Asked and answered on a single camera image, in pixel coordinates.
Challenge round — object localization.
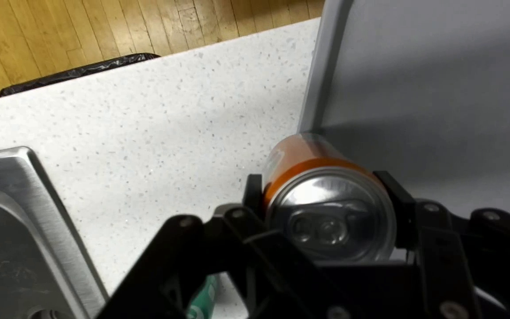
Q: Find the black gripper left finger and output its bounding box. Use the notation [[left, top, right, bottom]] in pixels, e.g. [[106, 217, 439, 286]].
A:
[[95, 171, 350, 319]]

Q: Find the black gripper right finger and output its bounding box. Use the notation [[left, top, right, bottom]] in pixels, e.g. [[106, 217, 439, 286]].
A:
[[374, 168, 510, 319]]

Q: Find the orange soda can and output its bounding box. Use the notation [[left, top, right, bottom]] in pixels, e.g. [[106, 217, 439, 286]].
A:
[[260, 130, 398, 265]]

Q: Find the gray plastic tray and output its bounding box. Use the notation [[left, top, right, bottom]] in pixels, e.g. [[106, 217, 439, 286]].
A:
[[297, 0, 510, 228]]

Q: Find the stainless steel double sink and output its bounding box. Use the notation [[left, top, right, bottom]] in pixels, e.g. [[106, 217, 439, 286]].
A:
[[0, 145, 110, 319]]

